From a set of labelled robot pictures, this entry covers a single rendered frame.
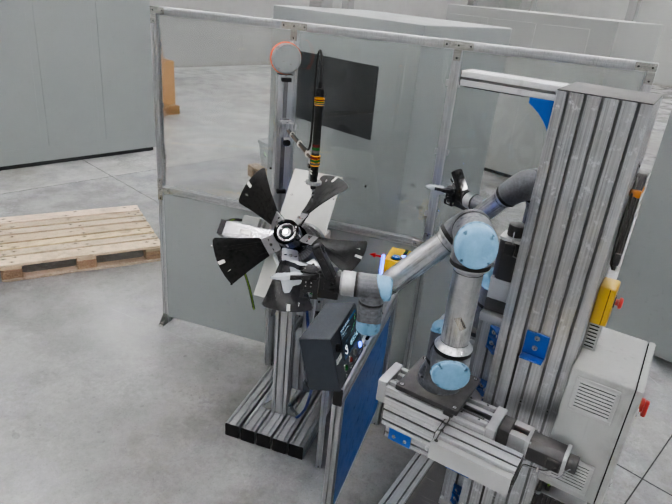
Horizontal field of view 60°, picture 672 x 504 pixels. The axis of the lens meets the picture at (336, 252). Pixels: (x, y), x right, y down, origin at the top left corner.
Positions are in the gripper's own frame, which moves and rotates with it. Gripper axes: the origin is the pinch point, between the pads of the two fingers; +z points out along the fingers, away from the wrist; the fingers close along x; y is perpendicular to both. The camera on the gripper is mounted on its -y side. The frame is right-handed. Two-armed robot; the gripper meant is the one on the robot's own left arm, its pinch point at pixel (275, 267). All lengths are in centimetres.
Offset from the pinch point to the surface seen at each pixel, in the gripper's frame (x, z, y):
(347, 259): 79, -17, 19
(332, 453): 38, -22, 88
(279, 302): 70, 10, 40
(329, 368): 0.1, -19.5, 30.9
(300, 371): 136, 6, 108
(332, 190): 97, -5, -7
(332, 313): 16.8, -17.3, 19.4
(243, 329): 185, 53, 110
